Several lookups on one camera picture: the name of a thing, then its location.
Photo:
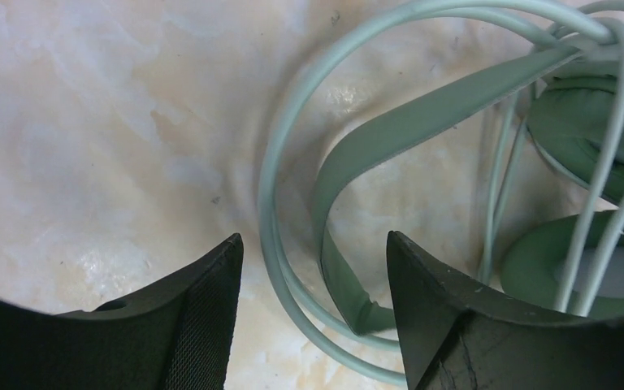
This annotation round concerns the mint green headphones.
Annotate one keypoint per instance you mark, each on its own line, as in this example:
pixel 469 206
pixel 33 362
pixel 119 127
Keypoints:
pixel 575 118

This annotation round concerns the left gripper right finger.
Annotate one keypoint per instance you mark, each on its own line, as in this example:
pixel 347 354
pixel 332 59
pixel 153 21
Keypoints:
pixel 456 333

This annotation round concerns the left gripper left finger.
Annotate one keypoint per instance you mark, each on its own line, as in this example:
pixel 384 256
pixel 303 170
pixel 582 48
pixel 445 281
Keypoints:
pixel 175 333

